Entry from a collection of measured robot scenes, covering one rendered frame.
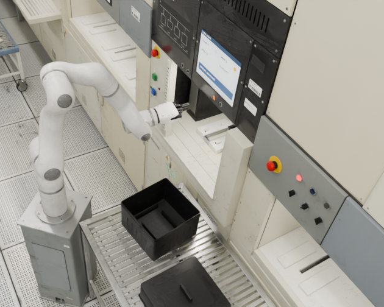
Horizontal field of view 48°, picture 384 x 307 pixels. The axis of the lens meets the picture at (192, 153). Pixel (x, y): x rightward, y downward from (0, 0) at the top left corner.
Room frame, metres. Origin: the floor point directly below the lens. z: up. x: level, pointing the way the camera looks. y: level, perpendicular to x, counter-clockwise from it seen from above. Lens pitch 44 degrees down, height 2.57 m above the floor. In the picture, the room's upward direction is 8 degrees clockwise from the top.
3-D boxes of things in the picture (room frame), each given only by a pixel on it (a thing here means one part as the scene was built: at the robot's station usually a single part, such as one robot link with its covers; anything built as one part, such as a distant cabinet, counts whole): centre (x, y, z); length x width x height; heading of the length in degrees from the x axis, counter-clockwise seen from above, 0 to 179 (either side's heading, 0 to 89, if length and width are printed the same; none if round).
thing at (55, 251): (1.31, 0.64, 0.38); 0.28 x 0.28 x 0.76; 82
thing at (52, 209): (1.31, 0.64, 0.85); 0.19 x 0.19 x 0.18
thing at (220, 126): (1.91, -0.15, 0.89); 0.22 x 0.21 x 0.04; 127
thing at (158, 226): (1.29, 0.11, 0.85); 0.28 x 0.28 x 0.17; 46
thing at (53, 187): (1.34, 0.66, 1.07); 0.19 x 0.12 x 0.24; 33
